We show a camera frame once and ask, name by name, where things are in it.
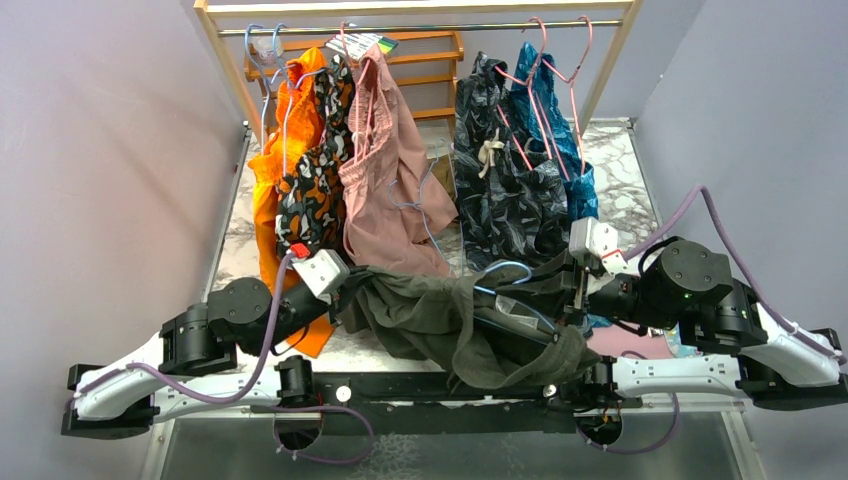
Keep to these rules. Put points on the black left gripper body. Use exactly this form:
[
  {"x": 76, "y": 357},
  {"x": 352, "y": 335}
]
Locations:
[{"x": 330, "y": 309}]

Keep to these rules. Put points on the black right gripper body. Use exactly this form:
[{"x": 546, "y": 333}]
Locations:
[{"x": 572, "y": 299}]

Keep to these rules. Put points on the olive green shorts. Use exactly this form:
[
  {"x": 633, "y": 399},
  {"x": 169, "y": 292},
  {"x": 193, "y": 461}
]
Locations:
[{"x": 454, "y": 323}]

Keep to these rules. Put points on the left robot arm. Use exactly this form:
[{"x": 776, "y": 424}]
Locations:
[{"x": 209, "y": 357}]

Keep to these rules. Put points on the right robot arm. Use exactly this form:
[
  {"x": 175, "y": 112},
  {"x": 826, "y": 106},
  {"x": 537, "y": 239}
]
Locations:
[{"x": 743, "y": 350}]

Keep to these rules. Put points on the black shark print shorts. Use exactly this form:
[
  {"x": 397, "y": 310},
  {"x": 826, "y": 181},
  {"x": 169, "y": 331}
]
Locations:
[{"x": 510, "y": 197}]

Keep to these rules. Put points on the orange black camo shorts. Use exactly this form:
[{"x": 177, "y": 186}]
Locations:
[{"x": 312, "y": 211}]

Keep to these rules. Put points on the dusty pink shorts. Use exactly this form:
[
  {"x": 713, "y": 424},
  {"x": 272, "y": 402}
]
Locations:
[{"x": 376, "y": 233}]

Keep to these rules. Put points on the blue shark print shorts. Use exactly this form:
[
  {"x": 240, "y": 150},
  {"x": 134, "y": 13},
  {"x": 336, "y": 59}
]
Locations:
[{"x": 581, "y": 197}]

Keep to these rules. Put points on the blue hanger on orange shorts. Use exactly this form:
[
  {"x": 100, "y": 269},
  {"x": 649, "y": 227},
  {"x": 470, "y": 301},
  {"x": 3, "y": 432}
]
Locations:
[{"x": 278, "y": 86}]

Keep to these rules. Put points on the pink hanger on pink shorts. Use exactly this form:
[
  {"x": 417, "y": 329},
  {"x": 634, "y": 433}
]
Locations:
[{"x": 362, "y": 112}]

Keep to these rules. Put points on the pink mat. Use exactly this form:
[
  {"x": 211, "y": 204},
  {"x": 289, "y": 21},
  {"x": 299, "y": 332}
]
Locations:
[{"x": 613, "y": 341}]

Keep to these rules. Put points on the wooden ladder shelf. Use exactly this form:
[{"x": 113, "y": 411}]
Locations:
[{"x": 425, "y": 67}]

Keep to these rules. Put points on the metal hanging rod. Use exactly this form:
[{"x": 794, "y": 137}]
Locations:
[{"x": 320, "y": 31}]

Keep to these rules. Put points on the colourful marker box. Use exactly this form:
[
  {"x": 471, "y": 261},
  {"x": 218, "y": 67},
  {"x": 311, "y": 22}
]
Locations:
[{"x": 357, "y": 45}]

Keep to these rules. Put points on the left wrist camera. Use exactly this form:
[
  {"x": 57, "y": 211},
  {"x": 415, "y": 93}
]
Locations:
[{"x": 323, "y": 271}]

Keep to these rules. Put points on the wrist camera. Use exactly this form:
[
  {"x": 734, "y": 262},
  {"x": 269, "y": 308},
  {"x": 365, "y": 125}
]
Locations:
[
  {"x": 323, "y": 271},
  {"x": 594, "y": 245}
]

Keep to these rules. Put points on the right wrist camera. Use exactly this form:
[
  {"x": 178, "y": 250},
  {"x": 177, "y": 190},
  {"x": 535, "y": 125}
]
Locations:
[{"x": 594, "y": 245}]

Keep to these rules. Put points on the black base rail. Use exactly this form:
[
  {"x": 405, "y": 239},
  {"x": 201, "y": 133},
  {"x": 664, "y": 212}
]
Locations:
[{"x": 429, "y": 403}]

